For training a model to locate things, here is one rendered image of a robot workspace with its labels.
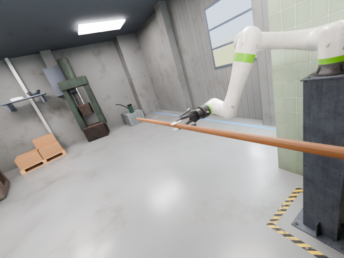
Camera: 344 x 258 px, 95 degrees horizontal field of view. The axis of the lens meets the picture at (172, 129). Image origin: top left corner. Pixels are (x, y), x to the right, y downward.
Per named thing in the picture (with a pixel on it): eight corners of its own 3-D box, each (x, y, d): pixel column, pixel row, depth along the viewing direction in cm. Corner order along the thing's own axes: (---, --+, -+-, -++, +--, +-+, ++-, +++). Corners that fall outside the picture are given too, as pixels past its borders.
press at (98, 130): (113, 133, 572) (77, 52, 480) (88, 144, 533) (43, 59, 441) (109, 130, 631) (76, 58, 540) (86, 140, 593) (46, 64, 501)
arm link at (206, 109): (202, 115, 118) (199, 104, 115) (213, 116, 108) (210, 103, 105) (196, 119, 115) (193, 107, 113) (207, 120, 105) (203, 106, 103)
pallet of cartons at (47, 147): (67, 147, 565) (57, 130, 542) (66, 155, 485) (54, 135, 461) (25, 166, 511) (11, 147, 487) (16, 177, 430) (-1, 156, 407)
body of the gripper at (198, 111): (201, 107, 105) (191, 112, 101) (205, 119, 107) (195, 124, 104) (194, 107, 111) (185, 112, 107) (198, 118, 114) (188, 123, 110)
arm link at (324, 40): (336, 57, 91) (338, 20, 85) (359, 57, 77) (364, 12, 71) (309, 64, 95) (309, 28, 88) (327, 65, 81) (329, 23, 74)
